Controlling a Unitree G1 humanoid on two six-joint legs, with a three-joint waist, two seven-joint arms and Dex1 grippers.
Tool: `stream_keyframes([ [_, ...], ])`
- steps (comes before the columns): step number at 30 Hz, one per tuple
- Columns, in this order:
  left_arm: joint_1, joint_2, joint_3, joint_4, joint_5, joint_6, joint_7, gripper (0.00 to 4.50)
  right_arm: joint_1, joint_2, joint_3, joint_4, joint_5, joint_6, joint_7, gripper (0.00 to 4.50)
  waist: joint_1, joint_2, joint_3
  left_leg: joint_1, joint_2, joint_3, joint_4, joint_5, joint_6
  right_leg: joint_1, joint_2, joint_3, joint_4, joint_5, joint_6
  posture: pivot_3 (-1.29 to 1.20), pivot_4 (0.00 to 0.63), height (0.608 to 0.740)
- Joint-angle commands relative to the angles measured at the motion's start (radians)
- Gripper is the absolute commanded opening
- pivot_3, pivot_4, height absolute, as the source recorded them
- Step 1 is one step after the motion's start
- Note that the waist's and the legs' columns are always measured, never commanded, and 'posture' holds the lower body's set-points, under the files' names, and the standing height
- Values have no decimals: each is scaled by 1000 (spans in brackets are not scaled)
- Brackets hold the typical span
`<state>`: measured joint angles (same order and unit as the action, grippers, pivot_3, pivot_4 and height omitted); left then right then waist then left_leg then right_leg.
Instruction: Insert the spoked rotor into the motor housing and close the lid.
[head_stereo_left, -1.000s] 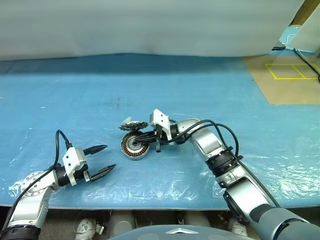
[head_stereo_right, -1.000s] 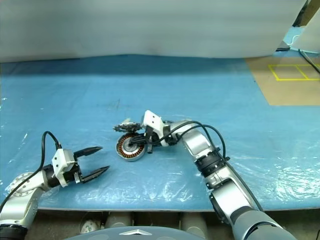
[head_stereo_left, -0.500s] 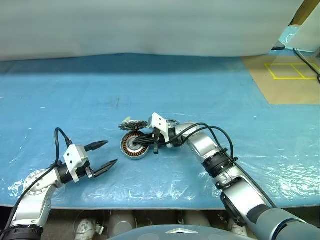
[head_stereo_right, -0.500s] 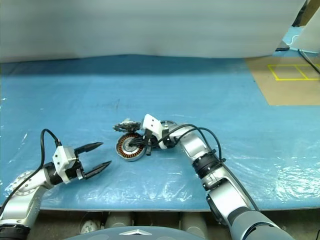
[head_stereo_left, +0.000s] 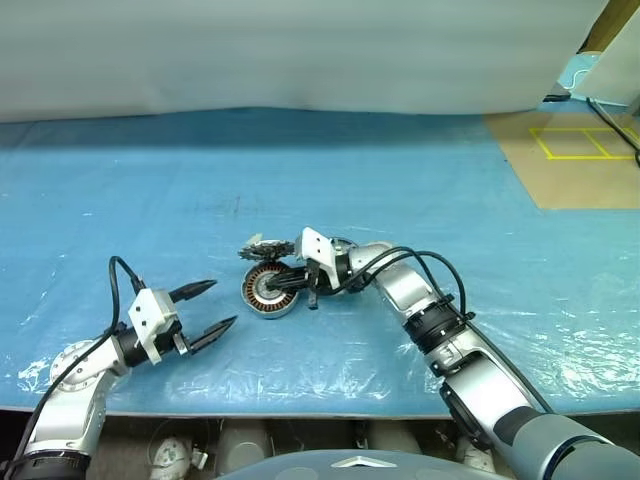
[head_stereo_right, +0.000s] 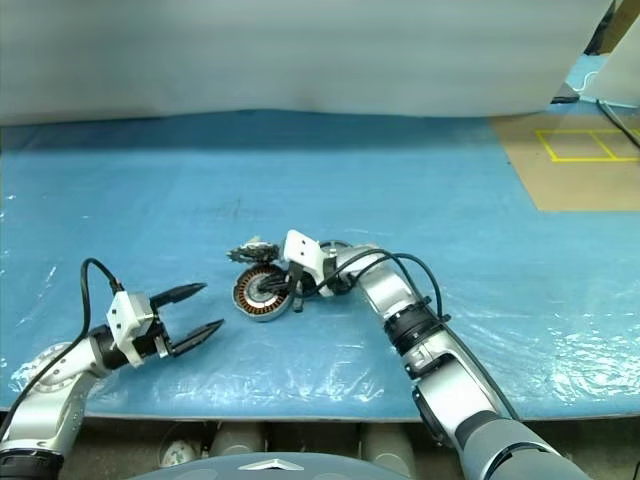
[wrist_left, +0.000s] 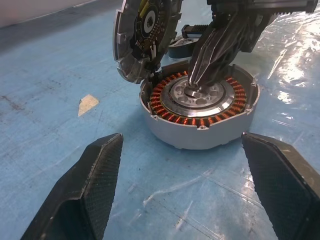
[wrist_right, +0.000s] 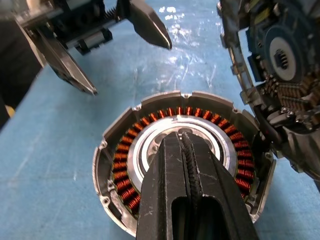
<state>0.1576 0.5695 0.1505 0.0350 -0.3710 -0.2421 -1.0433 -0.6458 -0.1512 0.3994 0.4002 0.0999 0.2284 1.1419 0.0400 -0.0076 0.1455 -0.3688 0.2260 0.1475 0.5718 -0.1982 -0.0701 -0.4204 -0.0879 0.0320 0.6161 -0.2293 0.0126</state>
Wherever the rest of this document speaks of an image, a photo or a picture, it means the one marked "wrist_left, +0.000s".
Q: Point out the black silver motor rotor disc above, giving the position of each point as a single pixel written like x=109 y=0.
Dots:
x=178 y=48

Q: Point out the round motor cover circuit board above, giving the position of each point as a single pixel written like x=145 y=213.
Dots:
x=147 y=30

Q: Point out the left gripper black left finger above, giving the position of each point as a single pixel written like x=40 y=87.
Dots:
x=87 y=187

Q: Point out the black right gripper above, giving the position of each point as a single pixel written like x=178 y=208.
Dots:
x=262 y=10

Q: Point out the grey motor housing copper windings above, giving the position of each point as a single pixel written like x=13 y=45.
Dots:
x=200 y=137

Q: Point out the small beige tape piece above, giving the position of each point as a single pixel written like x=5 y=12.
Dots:
x=87 y=105

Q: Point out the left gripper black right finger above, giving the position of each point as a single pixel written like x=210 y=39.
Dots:
x=285 y=190

